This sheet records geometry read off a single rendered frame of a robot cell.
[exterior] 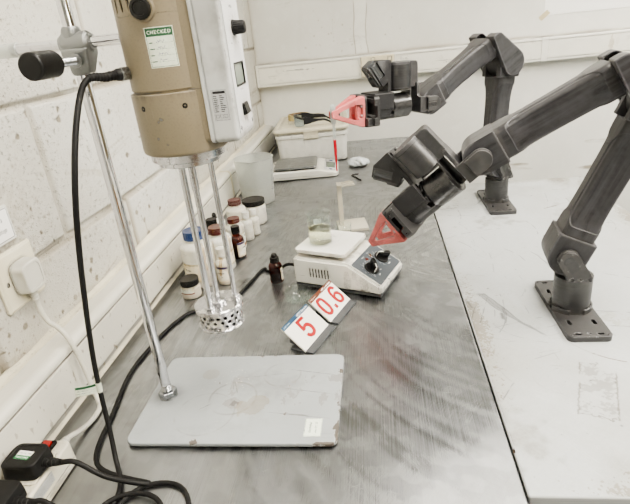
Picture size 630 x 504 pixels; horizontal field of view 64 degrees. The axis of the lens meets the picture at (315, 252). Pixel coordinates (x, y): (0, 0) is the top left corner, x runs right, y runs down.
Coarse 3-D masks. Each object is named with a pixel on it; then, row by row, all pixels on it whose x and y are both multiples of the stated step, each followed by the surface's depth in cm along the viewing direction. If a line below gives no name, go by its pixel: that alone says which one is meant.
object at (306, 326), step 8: (304, 312) 93; (312, 312) 94; (296, 320) 91; (304, 320) 92; (312, 320) 93; (320, 320) 94; (288, 328) 89; (296, 328) 90; (304, 328) 91; (312, 328) 92; (320, 328) 93; (296, 336) 89; (304, 336) 90; (312, 336) 90; (304, 344) 88
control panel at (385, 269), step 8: (368, 248) 110; (376, 248) 111; (360, 256) 106; (368, 256) 107; (392, 256) 111; (352, 264) 103; (360, 264) 104; (384, 264) 107; (392, 264) 108; (368, 272) 103; (384, 272) 105; (376, 280) 102; (384, 280) 103
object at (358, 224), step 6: (342, 186) 134; (342, 204) 137; (342, 210) 137; (342, 216) 138; (354, 222) 140; (360, 222) 140; (366, 222) 140; (354, 228) 136; (360, 228) 136; (366, 228) 136
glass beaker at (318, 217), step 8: (312, 208) 108; (320, 208) 109; (328, 208) 107; (312, 216) 104; (320, 216) 104; (328, 216) 105; (312, 224) 105; (320, 224) 105; (328, 224) 106; (312, 232) 106; (320, 232) 105; (328, 232) 106; (312, 240) 107; (320, 240) 106; (328, 240) 107
